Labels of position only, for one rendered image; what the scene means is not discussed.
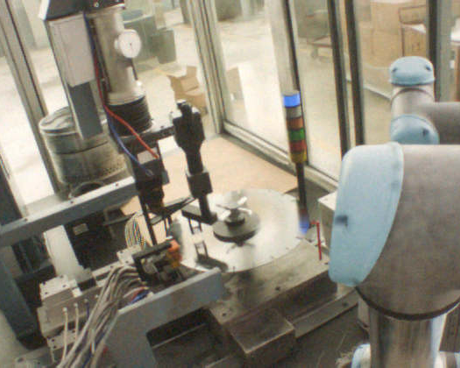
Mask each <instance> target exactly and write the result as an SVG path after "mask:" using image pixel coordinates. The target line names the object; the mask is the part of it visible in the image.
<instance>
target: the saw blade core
mask: <svg viewBox="0 0 460 368"><path fill-rule="evenodd" d="M254 190H255V192H254ZM268 193H269V194H268ZM282 195H283V196H282ZM244 197H247V201H245V202H244V203H243V204H242V205H241V206H240V208H242V209H251V211H254V212H256V213H257V214H258V215H259V217H260V226H259V228H258V230H257V231H255V232H254V233H253V234H251V235H249V236H248V237H243V239H238V240H224V239H221V238H219V237H218V236H216V235H215V233H214V232H212V229H211V226H209V225H206V224H203V223H201V225H202V232H200V233H198V234H194V235H192V233H191V231H190V229H189V225H188V219H187V218H183V217H182V216H181V213H180V215H178V216H176V217H175V219H174V220H173V221H172V223H171V224H170V225H169V227H168V231H167V234H168V236H167V237H172V238H168V239H169V240H170V241H172V240H174V241H175V242H177V244H178V245H179V246H180V249H178V250H176V251H172V253H171V255H172V256H173V257H174V258H175V259H176V261H177V262H179V263H181V264H182V265H184V266H186V267H188V268H191V269H195V270H196V271H201V272H208V271H211V270H213V269H214V268H217V267H218V268H219V269H220V270H221V272H222V273H227V272H233V267H235V268H234V272H243V271H248V270H251V269H255V268H254V265H253V264H255V266H256V268H259V267H261V266H264V265H268V264H271V263H272V262H274V260H275V261H276V260H278V259H280V258H282V257H283V256H285V255H287V254H288V253H289V252H290V250H291V251H292V250H293V249H294V248H295V247H296V246H297V245H298V244H299V243H300V242H301V241H302V239H303V238H304V237H305V236H306V234H307V232H308V227H309V215H308V212H307V210H306V208H305V207H304V205H303V204H302V203H301V202H299V201H298V200H296V199H295V198H293V197H292V196H290V195H287V194H284V193H281V192H277V191H273V190H272V191H271V190H267V189H243V190H239V193H238V190H235V191H230V192H225V193H223V195H222V194H219V195H212V196H210V197H208V199H209V206H210V211H213V212H216V213H217V214H218V216H220V215H221V214H223V213H225V212H227V210H226V209H224V208H220V207H217V206H216V203H217V202H220V203H223V204H228V203H230V202H239V201H240V200H241V199H242V198H244ZM175 223H176V224H175ZM302 228H303V229H302ZM166 240H167V239H166V237H165V241H166ZM286 248H288V249H289V250H288V249H286ZM271 258H273V259H274V260H273V259H271ZM184 259H185V260H184ZM183 260H184V261H183Z"/></svg>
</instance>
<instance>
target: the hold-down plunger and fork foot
mask: <svg viewBox="0 0 460 368"><path fill-rule="evenodd" d="M197 199H198V202H199V207H197V206H195V205H192V204H187V205H186V206H184V207H183V208H182V209H180V212H181V216H182V217H183V218H187V219H188V225H189V229H190V231H191V233H192V235H194V230H193V226H192V223H191V220H193V221H196V222H197V223H198V227H199V230H200V232H202V225H201V223H203V224H206V225H209V226H211V225H212V224H215V223H216V222H217V221H219V218H218V214H217V213H216V212H213V211H210V206H209V199H208V196H205V197H202V198H197Z"/></svg>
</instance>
